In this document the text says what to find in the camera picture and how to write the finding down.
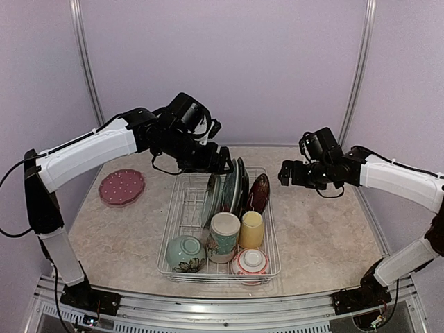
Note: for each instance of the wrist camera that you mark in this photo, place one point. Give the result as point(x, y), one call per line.
point(207, 135)
point(320, 146)

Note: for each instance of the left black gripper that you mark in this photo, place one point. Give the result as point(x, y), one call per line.
point(207, 165)

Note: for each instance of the pink polka dot plate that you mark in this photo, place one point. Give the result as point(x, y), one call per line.
point(121, 187)

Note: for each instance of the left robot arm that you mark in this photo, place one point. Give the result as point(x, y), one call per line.
point(46, 172)

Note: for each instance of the light green flower bowl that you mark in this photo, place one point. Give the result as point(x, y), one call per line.
point(185, 254)

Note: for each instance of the left aluminium corner post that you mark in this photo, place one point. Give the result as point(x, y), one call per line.
point(81, 41)

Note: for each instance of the teal floral mug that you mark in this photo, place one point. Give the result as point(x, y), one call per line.
point(222, 241)

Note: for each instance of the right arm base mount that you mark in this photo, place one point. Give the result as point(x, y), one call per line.
point(369, 294)

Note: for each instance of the dark red oval dish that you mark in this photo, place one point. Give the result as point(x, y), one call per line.
point(259, 194)

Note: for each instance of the aluminium front frame rail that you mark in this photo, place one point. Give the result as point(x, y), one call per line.
point(144, 312)

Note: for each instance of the white red rimmed bowl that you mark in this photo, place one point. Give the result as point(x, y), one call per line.
point(252, 263)

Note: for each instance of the white wire dish rack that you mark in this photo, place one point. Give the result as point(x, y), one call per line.
point(185, 208)

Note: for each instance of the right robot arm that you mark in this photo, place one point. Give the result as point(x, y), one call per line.
point(361, 167)

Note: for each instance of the yellow cup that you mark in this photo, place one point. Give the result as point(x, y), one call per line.
point(252, 230)

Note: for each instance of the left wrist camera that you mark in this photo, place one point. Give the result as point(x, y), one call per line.
point(207, 135)

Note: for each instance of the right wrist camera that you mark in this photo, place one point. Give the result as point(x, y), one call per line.
point(320, 146)

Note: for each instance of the black plate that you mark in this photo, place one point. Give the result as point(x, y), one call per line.
point(244, 187)

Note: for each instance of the light blue flower plate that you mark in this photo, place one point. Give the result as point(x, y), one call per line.
point(211, 199)

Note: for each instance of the teal and red patterned plate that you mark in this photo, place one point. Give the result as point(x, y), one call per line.
point(232, 189)

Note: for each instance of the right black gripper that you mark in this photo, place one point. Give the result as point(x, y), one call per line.
point(297, 179)

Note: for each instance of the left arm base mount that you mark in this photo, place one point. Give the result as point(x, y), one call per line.
point(83, 296)

